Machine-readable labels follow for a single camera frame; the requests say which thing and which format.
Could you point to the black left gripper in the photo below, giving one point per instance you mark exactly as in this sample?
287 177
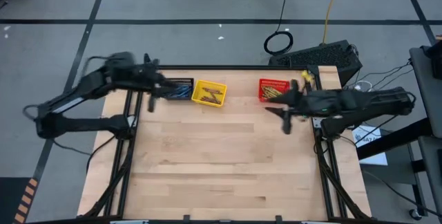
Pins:
141 73

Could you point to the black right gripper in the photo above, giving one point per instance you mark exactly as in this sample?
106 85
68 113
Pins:
312 103

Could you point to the blue crayon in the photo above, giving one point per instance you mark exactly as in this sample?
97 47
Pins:
181 96
183 88
181 93

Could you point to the yellow plastic basket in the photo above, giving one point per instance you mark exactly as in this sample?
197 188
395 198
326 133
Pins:
198 97

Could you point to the brown crayon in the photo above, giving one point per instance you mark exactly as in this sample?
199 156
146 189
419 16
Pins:
207 98
213 96
212 90
210 100
215 102

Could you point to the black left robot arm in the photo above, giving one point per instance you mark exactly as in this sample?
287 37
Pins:
83 92

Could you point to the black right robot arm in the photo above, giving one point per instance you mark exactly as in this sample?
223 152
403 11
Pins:
373 108

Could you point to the black plastic basket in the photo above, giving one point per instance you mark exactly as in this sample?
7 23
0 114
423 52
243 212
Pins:
179 91

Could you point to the red plastic basket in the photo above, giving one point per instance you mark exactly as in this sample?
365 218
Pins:
273 83

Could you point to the black perforated computer case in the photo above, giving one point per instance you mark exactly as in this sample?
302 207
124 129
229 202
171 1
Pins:
317 56

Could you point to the white paper sheet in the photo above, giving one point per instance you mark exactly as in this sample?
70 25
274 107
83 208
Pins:
371 148

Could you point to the black table clamp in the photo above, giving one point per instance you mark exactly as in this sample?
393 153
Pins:
186 218
278 218

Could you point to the grey side table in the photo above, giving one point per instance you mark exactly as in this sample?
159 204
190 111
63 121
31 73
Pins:
428 89

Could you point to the black box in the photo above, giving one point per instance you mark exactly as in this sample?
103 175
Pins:
436 58

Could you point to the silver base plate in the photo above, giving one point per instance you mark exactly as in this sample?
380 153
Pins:
316 123

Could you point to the silver aluminium bracket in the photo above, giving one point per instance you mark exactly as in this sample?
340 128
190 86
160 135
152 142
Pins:
129 222

